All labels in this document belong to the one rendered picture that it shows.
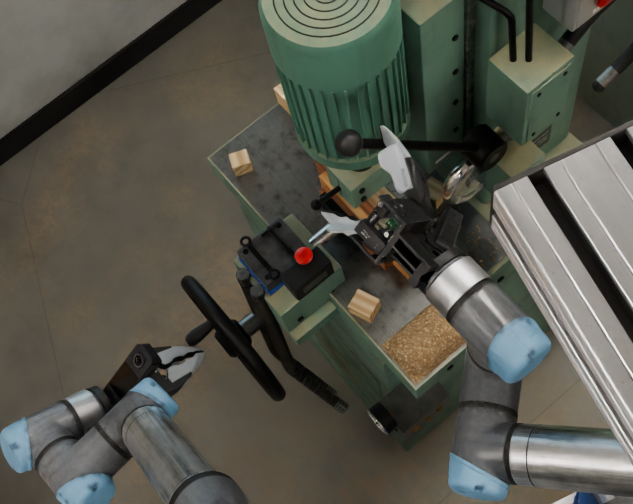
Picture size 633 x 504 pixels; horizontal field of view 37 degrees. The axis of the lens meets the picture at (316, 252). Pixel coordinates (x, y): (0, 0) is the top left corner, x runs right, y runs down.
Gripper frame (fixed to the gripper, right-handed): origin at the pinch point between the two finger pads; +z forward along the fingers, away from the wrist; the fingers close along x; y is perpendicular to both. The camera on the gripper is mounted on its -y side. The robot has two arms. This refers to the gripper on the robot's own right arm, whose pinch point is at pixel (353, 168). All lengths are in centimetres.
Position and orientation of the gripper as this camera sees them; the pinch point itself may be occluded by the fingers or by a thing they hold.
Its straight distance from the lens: 127.6
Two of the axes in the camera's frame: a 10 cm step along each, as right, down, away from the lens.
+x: -5.0, 7.2, 4.8
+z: -6.2, -6.9, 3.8
